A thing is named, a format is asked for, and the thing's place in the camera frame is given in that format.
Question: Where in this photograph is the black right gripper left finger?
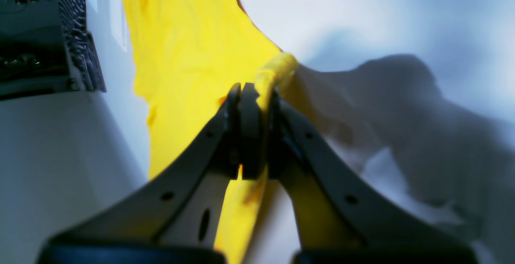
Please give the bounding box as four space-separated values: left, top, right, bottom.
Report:
38 83 265 264

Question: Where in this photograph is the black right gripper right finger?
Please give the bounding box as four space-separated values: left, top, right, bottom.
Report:
268 91 478 264

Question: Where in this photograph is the orange yellow T-shirt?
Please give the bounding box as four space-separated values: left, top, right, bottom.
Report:
122 0 300 264

